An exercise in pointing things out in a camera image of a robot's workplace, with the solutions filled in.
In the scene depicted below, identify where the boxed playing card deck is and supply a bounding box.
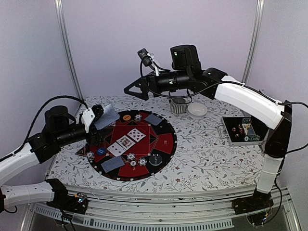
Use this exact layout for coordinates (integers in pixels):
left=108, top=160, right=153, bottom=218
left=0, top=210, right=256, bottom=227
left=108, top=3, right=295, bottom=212
left=242, top=123, right=255, bottom=136

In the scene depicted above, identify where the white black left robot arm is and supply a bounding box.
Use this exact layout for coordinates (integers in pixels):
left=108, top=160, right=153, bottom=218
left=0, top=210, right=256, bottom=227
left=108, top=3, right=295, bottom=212
left=0, top=105, right=104, bottom=211

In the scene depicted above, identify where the orange big blind button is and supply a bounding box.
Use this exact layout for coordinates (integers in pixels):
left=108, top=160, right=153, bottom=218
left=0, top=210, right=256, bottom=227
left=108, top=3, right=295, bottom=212
left=123, top=115, right=131, bottom=121

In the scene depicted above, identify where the white ceramic bowl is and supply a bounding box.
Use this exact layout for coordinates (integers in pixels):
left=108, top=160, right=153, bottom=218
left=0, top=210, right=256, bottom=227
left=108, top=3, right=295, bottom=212
left=187, top=103, right=208, bottom=120

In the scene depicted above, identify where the hearts number card face-up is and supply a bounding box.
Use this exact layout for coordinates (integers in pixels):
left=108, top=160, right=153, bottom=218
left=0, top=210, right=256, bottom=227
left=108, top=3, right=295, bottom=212
left=127, top=128, right=146, bottom=142

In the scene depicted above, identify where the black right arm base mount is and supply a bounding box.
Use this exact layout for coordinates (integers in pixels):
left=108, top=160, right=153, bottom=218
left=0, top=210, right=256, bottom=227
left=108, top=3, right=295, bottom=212
left=231, top=189, right=282, bottom=227

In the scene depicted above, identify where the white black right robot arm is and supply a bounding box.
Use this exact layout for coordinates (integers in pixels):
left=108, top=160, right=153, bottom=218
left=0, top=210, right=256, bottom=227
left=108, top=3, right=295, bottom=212
left=124, top=45, right=294, bottom=214

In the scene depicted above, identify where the aluminium frame post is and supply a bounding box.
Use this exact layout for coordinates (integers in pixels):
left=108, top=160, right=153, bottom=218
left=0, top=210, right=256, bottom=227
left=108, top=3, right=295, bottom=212
left=242, top=0, right=265, bottom=83
left=54, top=0, right=84, bottom=100

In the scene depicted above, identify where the diamonds number card face-up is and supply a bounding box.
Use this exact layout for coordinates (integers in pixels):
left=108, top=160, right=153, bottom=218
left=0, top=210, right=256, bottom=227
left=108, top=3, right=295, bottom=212
left=107, top=142, right=126, bottom=157

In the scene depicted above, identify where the aluminium front rail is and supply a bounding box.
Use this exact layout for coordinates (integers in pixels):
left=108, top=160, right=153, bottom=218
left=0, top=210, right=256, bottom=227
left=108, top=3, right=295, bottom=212
left=21, top=186, right=303, bottom=231

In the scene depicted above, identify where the right aluminium frame post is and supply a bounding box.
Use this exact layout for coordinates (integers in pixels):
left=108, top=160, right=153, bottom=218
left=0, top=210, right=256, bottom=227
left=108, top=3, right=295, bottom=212
left=242, top=0, right=265, bottom=83

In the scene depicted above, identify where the round red black poker mat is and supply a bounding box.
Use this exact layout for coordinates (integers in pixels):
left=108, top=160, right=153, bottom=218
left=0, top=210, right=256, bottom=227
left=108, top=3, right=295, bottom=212
left=83, top=110, right=177, bottom=181

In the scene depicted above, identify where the aluminium poker chip case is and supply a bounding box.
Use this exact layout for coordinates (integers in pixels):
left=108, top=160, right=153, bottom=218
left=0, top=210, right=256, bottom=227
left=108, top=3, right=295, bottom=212
left=217, top=116, right=269, bottom=146

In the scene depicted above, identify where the king of diamonds card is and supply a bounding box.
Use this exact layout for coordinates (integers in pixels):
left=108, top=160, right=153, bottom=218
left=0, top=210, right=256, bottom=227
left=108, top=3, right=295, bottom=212
left=116, top=135, right=135, bottom=150

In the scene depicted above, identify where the blue small blind button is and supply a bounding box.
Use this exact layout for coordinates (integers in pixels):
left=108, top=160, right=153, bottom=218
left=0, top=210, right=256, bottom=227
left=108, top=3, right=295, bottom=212
left=97, top=148, right=106, bottom=155

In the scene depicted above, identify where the blue playing card deck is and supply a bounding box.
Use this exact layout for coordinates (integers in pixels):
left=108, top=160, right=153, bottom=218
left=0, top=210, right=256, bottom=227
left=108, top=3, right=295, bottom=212
left=94, top=104, right=120, bottom=130

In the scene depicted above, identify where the striped grey ceramic mug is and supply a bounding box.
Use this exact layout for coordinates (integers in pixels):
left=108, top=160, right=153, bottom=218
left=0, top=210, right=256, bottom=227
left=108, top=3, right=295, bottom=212
left=169, top=98, right=187, bottom=115

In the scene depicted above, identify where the left aluminium frame post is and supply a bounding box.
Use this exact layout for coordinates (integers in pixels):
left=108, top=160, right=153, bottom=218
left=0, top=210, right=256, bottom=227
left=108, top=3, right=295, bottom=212
left=54, top=0, right=84, bottom=100

